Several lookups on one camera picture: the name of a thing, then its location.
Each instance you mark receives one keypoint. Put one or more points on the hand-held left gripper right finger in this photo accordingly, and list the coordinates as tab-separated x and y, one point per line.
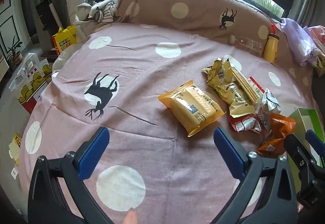
228	152

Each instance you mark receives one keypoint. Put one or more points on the clear plastic bottle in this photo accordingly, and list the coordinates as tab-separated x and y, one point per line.
247	43

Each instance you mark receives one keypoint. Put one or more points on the lilac plastic bag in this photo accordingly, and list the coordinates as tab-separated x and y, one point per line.
297	41

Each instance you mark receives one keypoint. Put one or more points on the yellow wrapper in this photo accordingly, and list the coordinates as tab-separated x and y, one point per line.
217	74

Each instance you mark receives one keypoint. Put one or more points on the wafer biscuit pack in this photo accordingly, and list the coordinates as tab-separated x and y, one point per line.
243	84

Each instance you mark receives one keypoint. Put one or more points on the brown dotted cushion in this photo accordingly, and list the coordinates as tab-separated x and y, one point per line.
177	3

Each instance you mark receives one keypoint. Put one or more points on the pink dotted bed sheet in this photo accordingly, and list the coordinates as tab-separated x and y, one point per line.
139	66

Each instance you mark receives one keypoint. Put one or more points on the potted plant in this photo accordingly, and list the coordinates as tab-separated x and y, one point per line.
15	53

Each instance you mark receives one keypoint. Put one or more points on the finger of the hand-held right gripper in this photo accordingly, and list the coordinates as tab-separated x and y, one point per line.
295	147
316	141

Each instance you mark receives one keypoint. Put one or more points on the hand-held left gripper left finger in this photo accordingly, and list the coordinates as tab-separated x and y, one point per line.
94	152

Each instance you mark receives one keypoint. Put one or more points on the yellow drink bottle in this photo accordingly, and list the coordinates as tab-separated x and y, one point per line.
270	48

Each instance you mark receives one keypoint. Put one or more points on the green cardboard box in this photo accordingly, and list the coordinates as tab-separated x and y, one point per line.
304	119

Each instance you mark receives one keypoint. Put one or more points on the cream plush toy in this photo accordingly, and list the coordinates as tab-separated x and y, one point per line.
81	10

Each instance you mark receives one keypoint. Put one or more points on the silver white snack packet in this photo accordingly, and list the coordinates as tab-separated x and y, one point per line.
271	102

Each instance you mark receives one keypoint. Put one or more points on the person's left hand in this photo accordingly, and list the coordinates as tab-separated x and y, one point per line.
130	217

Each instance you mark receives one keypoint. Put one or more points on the yellow green snack packet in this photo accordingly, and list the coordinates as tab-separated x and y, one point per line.
236	98

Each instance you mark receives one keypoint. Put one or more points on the yellow carton box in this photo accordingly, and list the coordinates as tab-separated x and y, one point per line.
63	41

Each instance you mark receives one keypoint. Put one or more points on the large yellow snack packet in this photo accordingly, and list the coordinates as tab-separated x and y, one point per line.
190	109

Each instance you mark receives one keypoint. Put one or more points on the orange snack packet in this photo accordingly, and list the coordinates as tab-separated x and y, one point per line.
279	127

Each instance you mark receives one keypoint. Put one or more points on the striped clothing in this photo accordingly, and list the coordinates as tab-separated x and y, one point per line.
106	13

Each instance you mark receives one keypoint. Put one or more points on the pink orange cloth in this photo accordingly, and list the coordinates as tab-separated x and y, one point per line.
320	36

